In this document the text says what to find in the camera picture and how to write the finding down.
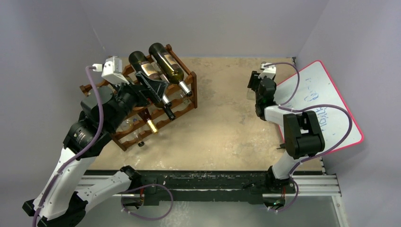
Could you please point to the clear glass wine bottle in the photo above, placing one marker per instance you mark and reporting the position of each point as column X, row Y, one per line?
column 250, row 95

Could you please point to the dark bottle, black cap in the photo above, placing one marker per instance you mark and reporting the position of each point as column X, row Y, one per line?
column 167, row 109

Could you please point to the wooden wine rack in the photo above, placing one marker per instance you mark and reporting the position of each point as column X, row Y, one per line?
column 142, row 124

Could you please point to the pink-framed whiteboard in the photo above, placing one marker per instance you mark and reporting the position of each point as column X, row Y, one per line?
column 314, row 89

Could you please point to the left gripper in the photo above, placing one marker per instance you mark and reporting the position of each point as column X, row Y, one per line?
column 157, row 87

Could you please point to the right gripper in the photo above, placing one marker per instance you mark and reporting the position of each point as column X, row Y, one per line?
column 254, row 82

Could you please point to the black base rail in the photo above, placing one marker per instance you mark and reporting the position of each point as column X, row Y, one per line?
column 154, row 186

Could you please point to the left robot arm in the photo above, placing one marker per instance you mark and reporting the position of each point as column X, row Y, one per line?
column 61, row 204

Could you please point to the dark green bottle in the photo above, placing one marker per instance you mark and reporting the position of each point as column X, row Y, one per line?
column 139, row 62

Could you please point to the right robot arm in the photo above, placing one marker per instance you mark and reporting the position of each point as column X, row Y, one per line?
column 303, row 137

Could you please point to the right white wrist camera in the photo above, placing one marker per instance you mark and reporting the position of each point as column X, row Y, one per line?
column 268, row 70

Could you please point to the clear bottle in rack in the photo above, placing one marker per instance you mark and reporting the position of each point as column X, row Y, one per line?
column 127, row 126

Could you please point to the black whiteboard clip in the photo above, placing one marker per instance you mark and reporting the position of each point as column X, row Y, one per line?
column 281, row 146

